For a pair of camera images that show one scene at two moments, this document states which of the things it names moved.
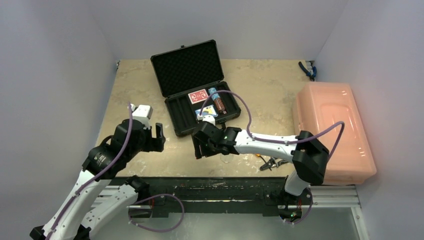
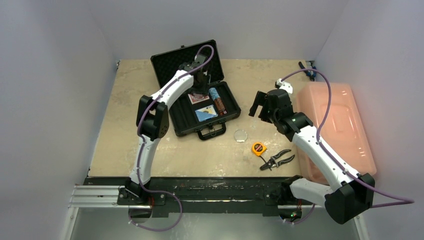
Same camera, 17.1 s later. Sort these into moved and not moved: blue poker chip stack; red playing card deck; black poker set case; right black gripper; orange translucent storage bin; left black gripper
Moved: right black gripper; left black gripper
Not moved: blue poker chip stack; red playing card deck; orange translucent storage bin; black poker set case
